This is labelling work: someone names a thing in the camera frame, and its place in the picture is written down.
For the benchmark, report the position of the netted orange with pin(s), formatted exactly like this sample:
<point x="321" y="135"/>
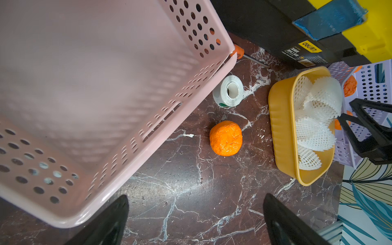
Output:
<point x="226" y="138"/>
<point x="359" y="68"/>

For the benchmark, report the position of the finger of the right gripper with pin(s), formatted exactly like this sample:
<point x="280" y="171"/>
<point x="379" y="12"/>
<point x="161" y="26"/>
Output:
<point x="368" y="137"/>

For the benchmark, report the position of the yellow oval tray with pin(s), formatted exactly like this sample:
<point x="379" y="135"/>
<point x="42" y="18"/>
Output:
<point x="283" y="123"/>

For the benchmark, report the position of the yellow black toolbox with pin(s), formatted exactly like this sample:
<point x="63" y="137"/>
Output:
<point x="313" y="33"/>

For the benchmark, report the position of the orange handled screwdriver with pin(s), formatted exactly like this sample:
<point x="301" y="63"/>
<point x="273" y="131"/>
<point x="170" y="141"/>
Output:
<point x="239" y="53"/>

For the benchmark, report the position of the white tape roll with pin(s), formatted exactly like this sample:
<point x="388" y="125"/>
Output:
<point x="229" y="93"/>

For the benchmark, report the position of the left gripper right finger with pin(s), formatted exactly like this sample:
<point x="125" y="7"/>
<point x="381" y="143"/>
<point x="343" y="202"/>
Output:
<point x="285" y="228"/>

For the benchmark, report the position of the pink plastic basket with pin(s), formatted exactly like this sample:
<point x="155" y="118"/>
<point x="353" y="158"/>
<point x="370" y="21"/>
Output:
<point x="91" y="89"/>

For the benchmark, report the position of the netted orange front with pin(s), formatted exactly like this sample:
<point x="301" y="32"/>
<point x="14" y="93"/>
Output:
<point x="359" y="68"/>

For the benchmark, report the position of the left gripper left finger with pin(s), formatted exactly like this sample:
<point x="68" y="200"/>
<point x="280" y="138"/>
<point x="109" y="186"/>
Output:
<point x="107" y="228"/>

